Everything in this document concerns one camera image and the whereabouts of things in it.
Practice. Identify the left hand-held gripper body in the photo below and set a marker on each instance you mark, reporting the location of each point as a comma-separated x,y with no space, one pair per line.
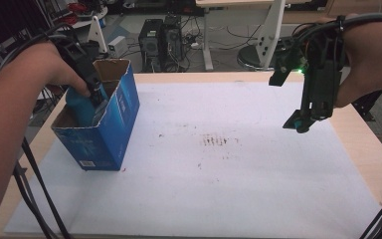
79,56

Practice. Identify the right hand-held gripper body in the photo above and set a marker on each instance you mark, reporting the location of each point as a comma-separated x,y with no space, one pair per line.
321,73

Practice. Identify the blue bottle with white cap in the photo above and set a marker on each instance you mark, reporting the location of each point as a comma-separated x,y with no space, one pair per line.
81,109

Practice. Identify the blue cardboard box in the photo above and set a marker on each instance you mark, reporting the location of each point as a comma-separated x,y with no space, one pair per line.
112,132

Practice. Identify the person's left hand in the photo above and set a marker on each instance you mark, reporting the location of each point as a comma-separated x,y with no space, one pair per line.
46,66

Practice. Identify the person's right hand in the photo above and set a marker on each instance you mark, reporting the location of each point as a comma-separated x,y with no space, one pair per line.
364,59

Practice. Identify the white stand leg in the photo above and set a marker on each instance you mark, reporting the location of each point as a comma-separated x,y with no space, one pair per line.
96,35

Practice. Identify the round white table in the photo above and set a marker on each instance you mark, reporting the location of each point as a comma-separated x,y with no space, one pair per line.
89,21

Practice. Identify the small white box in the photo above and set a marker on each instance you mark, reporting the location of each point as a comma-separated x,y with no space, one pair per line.
117,46

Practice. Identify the black computer tower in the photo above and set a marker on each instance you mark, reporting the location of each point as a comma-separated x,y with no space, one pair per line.
172,43
151,43

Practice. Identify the white foam mat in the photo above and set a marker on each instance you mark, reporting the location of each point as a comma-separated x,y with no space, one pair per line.
229,172

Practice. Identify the light wooden desk white legs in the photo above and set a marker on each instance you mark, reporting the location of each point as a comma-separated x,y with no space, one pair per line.
232,2

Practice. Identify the black metal frame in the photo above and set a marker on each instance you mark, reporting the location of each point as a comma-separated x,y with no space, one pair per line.
366,103

